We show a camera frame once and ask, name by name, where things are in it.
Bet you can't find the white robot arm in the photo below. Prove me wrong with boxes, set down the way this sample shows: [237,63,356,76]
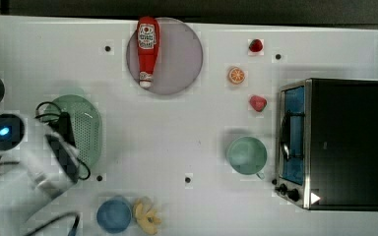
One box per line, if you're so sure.
[0,113,79,236]

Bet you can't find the grey round plate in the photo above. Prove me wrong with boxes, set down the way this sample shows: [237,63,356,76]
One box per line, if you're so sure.
[125,17,204,96]

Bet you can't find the orange slice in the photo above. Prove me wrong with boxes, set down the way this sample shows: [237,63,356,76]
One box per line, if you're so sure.
[227,67,245,85]

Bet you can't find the green mug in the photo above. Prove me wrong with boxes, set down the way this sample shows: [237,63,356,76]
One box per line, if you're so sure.
[225,136,268,180]

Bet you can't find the pink strawberry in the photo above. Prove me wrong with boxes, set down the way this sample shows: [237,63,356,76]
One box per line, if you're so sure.
[249,95,267,112]

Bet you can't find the dark red strawberry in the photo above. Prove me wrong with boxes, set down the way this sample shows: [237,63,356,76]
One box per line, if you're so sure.
[249,39,263,53]

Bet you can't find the red ketchup bottle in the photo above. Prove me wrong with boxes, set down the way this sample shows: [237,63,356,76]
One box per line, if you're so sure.
[137,17,159,89]

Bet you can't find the blue bowl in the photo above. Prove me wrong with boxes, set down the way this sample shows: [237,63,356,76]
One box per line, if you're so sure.
[96,197,132,234]

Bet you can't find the black toaster oven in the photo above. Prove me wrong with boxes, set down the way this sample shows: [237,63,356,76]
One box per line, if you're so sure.
[273,78,378,211]

